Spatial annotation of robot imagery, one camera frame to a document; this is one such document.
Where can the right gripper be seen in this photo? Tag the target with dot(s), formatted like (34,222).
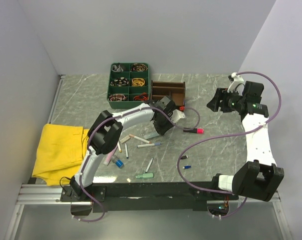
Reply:
(214,103)

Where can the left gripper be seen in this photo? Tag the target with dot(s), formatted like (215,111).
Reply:
(161,130)

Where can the blue capped white pen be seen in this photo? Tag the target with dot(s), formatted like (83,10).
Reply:
(148,145)

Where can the pink black highlighter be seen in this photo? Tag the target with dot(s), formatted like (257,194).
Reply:
(194,130)

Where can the orange capped white pen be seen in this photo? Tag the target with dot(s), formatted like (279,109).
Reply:
(140,139)

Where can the brown wooden desk organizer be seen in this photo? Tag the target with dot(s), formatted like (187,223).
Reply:
(175,90)

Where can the lilac pastel highlighter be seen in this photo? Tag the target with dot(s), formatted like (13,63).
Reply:
(108,158)

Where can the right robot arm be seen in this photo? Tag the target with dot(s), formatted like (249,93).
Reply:
(260,177)

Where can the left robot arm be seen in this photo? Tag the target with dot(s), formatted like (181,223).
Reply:
(105,133)

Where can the uncapped white marker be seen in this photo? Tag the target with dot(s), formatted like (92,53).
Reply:
(149,164)

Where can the small grey eraser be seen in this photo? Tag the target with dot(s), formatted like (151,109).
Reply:
(125,139)

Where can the small black cap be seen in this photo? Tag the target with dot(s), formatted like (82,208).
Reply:
(184,157)

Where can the short blue tipped pen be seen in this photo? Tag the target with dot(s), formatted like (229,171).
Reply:
(126,151)

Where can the yellow capped white pen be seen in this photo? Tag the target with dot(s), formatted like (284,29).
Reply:
(119,147)

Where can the short mint green highlighter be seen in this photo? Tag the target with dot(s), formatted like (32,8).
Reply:
(147,175)

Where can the green compartment tray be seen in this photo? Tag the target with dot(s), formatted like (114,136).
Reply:
(129,85)

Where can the blue capped glue stick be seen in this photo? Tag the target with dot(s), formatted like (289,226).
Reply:
(117,161)

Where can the black base bar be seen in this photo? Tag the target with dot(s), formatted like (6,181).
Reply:
(140,196)

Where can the yellow cloth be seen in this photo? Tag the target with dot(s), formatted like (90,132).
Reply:
(60,153)

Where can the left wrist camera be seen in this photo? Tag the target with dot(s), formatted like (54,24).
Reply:
(177,115)

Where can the aluminium rail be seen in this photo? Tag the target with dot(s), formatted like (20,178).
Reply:
(37,194)

